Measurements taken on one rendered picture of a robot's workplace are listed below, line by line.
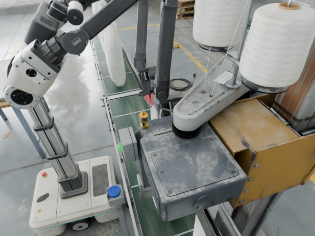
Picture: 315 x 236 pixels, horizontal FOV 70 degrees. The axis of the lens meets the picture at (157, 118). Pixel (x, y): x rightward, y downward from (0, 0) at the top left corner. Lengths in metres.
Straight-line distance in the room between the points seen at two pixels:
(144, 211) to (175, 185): 1.06
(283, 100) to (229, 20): 0.32
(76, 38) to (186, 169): 0.57
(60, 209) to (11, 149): 1.27
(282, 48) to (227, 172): 0.32
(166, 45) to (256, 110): 0.40
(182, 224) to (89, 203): 0.72
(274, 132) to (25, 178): 2.30
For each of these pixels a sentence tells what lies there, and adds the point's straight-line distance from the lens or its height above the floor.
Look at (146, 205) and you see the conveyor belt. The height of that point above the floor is 0.38.
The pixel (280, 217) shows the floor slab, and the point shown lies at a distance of 2.22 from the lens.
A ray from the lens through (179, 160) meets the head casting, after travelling 0.62.
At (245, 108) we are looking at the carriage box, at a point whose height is 1.33.
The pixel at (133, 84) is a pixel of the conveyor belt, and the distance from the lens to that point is 2.75.
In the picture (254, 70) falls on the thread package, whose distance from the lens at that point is 0.57.
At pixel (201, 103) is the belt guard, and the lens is 0.69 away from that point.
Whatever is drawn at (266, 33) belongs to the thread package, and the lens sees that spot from 0.54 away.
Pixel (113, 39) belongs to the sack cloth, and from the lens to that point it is 2.48.
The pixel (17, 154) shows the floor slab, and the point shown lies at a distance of 2.89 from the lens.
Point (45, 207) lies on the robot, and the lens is 1.98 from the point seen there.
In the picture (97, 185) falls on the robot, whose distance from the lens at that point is 1.94.
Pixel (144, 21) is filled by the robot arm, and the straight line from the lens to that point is 1.31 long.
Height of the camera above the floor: 1.83
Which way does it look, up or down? 41 degrees down
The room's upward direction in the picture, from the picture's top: 3 degrees counter-clockwise
